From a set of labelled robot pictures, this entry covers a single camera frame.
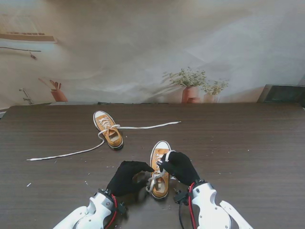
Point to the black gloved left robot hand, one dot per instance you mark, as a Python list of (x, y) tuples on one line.
[(124, 179)]

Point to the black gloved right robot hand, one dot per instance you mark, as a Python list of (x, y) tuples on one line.
[(183, 167)]

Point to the yellow canvas sneaker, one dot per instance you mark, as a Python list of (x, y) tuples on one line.
[(161, 150), (112, 141)]

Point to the printed kitchen backdrop cloth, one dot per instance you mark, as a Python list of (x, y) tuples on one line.
[(143, 47)]

